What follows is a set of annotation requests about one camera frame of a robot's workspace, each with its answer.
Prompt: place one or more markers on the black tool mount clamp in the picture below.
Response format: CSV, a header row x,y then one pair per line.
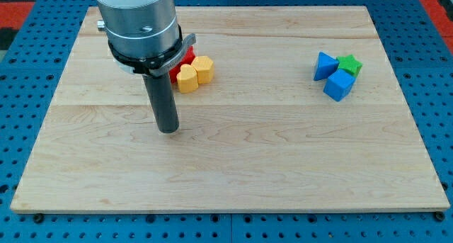
x,y
158,65

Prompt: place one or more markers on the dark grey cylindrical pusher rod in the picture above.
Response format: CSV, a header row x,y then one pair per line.
x,y
162,102

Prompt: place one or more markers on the blue triangle block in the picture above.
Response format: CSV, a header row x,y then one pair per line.
x,y
325,66

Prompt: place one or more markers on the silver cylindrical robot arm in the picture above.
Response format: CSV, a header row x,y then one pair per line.
x,y
145,37

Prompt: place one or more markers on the red block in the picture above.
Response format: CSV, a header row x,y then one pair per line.
x,y
187,59

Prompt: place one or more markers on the light wooden board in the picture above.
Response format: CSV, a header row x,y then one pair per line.
x,y
261,137

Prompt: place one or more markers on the yellow hexagon block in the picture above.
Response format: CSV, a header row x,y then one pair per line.
x,y
204,66

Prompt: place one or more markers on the yellow heart block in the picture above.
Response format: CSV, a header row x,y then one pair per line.
x,y
187,79

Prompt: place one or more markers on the blue cube block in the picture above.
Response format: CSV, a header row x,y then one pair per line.
x,y
339,84

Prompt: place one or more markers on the green star block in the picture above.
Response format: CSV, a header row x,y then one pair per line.
x,y
350,65

